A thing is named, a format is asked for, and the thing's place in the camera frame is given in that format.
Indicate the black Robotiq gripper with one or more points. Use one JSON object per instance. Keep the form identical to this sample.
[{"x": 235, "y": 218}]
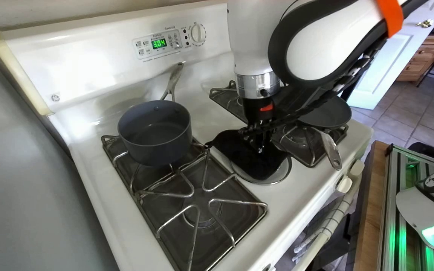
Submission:
[{"x": 260, "y": 114}]

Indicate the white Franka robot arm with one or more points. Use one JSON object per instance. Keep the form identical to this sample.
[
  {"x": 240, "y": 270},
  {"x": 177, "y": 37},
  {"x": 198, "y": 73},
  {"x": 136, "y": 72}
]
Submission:
[{"x": 252, "y": 40}]

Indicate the grey frying pan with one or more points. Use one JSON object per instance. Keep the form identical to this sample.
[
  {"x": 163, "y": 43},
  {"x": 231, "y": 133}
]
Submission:
[{"x": 335, "y": 115}]

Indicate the white gas stove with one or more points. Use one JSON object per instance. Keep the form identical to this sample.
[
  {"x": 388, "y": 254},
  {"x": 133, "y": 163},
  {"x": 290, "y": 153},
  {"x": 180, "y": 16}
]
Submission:
[{"x": 282, "y": 212}]

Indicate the large black burner grate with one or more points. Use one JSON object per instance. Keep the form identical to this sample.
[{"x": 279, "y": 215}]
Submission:
[{"x": 226, "y": 216}]

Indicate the dark grey saucepan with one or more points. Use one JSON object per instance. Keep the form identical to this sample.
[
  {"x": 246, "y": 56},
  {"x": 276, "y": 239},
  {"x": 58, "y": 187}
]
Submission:
[{"x": 157, "y": 145}]

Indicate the white stove timer knob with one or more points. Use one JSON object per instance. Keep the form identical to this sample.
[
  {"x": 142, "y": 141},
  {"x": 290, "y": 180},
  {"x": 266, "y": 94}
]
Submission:
[{"x": 198, "y": 32}]

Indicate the wooden board edge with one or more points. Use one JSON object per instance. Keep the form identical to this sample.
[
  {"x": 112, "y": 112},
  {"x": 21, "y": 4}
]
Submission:
[{"x": 370, "y": 212}]

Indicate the white panel door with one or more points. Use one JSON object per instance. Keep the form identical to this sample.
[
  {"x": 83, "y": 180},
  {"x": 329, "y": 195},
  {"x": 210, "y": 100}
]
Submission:
[{"x": 398, "y": 66}]

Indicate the black box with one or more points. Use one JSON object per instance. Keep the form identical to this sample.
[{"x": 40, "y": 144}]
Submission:
[{"x": 428, "y": 151}]

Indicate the wooden cabinet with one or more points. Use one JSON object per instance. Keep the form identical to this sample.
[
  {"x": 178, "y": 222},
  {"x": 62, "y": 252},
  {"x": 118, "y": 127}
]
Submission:
[{"x": 422, "y": 58}]

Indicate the metal door knob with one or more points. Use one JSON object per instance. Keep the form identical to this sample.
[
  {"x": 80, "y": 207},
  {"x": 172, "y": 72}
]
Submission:
[{"x": 425, "y": 23}]

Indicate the grey white refrigerator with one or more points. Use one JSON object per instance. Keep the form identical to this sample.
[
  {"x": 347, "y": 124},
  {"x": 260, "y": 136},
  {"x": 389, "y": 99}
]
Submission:
[{"x": 26, "y": 175}]

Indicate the aluminium frame rail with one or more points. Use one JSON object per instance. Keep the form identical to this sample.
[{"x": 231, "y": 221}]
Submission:
[{"x": 391, "y": 227}]

